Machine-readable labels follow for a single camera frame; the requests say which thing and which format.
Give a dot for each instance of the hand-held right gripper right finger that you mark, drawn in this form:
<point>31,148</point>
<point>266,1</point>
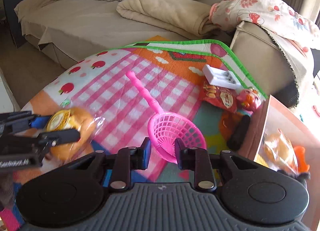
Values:
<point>185,157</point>

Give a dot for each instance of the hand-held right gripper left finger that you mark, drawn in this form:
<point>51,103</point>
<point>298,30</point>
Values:
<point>147,153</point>

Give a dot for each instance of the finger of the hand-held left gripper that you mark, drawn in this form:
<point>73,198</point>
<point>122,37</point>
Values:
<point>62,136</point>
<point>37,121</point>

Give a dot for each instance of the bread packet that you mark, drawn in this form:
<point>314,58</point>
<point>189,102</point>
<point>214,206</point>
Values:
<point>80,121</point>
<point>277,146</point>

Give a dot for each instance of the pink plastic scoop net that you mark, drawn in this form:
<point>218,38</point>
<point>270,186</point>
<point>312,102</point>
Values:
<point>160,126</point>

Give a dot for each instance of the black plush toy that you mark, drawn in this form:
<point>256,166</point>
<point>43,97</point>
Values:
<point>240,131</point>

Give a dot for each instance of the red snack packet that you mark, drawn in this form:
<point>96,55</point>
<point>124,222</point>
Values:
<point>222,98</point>

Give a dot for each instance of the pink pig toy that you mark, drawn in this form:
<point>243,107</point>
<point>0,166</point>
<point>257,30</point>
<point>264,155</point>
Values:
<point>250,101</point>

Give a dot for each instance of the white battery charger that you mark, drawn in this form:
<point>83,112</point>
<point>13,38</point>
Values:
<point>212,74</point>

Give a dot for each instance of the pink cardboard box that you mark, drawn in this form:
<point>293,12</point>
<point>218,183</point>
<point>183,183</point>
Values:
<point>275,113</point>

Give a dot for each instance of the colourful checked play mat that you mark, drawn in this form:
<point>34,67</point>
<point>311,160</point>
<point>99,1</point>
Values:
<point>125,76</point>

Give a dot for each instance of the dark side cabinet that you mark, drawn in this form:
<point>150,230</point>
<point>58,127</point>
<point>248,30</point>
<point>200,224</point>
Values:
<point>12,21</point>

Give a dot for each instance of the beige sofa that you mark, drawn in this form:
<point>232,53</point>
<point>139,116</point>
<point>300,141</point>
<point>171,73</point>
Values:
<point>87,21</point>

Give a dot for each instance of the orange plastic toy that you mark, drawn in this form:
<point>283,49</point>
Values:
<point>300,156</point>

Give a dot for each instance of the folded beige blanket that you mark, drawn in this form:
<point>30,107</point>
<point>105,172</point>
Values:
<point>162,11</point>

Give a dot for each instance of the grey knitted throw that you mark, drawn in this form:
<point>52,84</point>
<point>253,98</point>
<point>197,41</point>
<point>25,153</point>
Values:
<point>287,53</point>

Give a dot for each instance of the floral print quilt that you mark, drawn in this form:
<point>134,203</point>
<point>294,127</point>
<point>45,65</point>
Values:
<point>262,6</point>

